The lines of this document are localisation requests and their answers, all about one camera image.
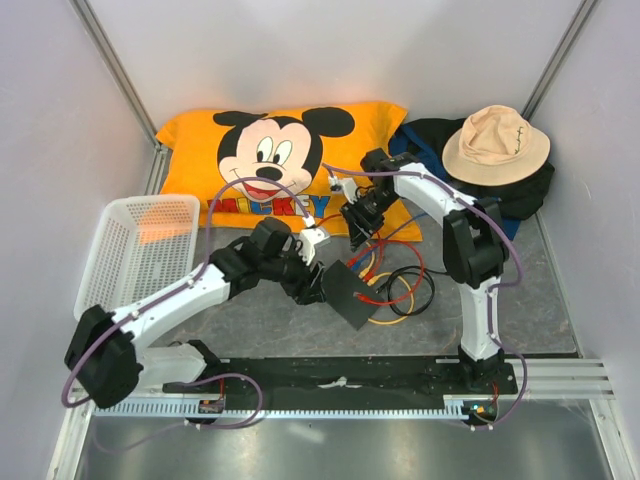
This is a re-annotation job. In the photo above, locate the white perforated plastic basket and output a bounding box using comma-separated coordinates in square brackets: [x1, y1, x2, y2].
[73, 194, 200, 319]

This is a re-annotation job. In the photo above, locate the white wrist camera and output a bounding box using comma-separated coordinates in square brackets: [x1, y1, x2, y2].
[298, 226, 330, 266]
[328, 174, 358, 204]

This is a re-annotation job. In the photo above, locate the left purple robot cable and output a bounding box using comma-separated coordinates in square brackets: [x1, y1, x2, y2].
[60, 175, 311, 454]

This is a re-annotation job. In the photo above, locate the red ethernet cable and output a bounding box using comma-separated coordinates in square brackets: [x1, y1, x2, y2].
[315, 213, 426, 316]

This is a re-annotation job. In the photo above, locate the black and blue bag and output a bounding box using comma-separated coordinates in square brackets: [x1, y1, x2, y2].
[388, 118, 555, 240]

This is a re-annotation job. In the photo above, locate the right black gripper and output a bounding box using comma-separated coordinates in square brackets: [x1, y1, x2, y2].
[339, 189, 400, 253]

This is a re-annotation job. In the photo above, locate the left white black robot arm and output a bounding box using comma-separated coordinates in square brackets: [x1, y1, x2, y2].
[64, 217, 330, 408]

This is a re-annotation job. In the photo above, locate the beige bucket hat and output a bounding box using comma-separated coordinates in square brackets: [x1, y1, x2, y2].
[442, 105, 551, 187]

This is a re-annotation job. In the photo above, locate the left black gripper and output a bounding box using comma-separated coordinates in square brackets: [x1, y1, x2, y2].
[261, 240, 326, 306]

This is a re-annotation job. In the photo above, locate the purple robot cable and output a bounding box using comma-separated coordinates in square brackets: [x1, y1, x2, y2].
[322, 162, 530, 432]
[60, 175, 311, 454]

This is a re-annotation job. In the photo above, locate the aluminium rail frame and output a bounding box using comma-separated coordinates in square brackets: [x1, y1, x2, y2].
[47, 358, 639, 479]

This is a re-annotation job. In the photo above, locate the grey slotted cable duct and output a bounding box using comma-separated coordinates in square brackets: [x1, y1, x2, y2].
[93, 394, 469, 421]

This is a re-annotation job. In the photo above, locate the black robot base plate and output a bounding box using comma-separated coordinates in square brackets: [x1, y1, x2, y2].
[162, 355, 516, 401]

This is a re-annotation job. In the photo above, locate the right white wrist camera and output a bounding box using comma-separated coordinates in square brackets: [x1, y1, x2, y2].
[328, 174, 358, 204]

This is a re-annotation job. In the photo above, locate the black power cable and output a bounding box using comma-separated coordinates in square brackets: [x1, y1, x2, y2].
[375, 266, 451, 317]

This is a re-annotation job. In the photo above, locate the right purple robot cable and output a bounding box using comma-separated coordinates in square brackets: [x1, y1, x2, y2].
[322, 162, 530, 432]

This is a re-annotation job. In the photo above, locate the orange Mickey Mouse pillow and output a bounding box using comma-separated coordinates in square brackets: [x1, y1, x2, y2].
[156, 101, 407, 236]

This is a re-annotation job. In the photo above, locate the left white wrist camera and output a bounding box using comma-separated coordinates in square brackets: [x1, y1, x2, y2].
[298, 226, 330, 266]

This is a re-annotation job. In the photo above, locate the blue ethernet cable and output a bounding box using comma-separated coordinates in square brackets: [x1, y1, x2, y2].
[355, 210, 430, 274]

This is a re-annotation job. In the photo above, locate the black TP-Link network switch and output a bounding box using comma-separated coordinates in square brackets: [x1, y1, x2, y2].
[321, 261, 383, 330]

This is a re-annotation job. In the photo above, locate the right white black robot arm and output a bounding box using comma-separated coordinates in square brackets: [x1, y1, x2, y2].
[329, 149, 509, 394]

